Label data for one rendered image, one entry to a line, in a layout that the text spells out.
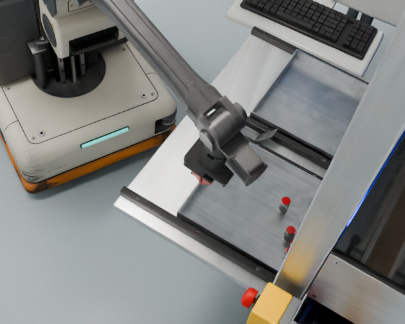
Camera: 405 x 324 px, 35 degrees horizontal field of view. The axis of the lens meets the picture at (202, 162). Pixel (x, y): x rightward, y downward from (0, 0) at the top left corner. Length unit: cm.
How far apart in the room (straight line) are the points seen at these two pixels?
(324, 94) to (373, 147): 88
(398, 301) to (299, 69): 82
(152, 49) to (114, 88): 129
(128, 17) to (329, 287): 60
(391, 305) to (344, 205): 25
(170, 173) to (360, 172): 70
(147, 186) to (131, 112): 90
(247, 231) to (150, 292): 93
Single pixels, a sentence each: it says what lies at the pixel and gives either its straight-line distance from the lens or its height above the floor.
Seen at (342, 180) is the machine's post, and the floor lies 141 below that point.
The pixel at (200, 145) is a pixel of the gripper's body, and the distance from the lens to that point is 131.
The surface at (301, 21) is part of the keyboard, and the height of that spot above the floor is 83.
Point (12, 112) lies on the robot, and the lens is 241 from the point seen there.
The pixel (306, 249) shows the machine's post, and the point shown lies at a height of 118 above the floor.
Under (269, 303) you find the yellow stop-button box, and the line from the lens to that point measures 125.
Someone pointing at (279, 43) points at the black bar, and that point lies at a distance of 180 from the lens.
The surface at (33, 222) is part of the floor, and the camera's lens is 248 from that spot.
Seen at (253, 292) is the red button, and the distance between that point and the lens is 127.
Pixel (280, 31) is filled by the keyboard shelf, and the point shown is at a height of 80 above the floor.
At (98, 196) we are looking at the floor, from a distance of 251.
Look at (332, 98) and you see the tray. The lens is 174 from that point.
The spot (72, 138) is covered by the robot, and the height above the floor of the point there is 28.
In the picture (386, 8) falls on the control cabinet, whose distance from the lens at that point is 206.
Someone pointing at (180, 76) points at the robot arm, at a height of 130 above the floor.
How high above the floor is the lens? 218
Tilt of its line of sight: 57 degrees down
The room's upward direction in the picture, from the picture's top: 10 degrees clockwise
